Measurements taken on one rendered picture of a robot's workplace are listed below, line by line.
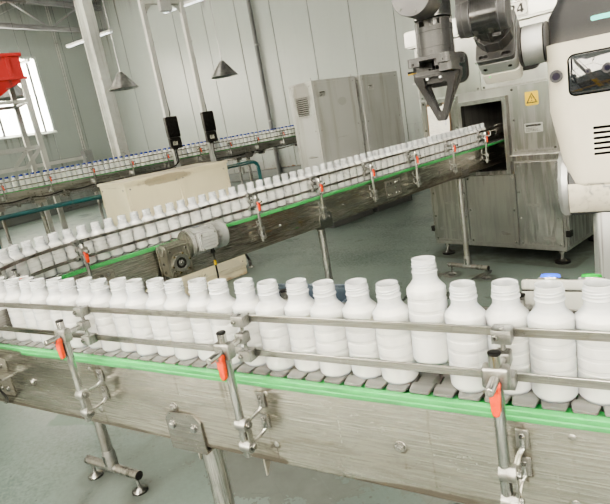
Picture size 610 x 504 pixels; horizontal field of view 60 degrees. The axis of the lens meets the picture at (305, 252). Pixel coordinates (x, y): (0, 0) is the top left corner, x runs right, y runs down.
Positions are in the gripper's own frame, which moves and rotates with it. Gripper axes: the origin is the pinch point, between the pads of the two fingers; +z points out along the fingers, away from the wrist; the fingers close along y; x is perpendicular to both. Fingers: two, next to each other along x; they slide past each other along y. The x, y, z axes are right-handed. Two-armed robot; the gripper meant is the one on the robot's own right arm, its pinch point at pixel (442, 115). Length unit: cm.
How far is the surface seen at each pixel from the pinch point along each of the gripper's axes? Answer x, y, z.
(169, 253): -146, -76, 42
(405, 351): -5.0, 16.1, 34.6
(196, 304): -47, 16, 28
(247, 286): -34.8, 14.3, 24.8
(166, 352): -58, 16, 39
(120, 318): -70, 16, 32
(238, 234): -143, -122, 46
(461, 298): 4.6, 16.2, 25.5
